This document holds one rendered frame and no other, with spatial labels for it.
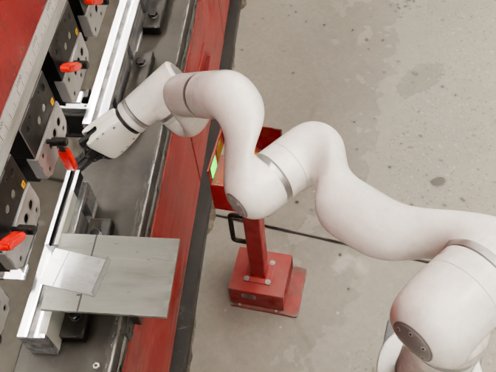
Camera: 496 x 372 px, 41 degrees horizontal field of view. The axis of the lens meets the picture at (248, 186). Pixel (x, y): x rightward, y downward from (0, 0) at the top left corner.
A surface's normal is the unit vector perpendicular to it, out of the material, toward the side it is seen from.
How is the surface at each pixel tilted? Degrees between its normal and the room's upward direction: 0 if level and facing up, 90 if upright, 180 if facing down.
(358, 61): 0
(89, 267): 0
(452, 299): 9
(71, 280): 0
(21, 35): 90
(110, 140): 88
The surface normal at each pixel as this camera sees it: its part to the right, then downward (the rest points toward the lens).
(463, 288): 0.02, -0.47
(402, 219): -0.29, -0.23
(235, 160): -0.77, -0.22
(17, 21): 0.99, 0.04
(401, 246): 0.03, 0.58
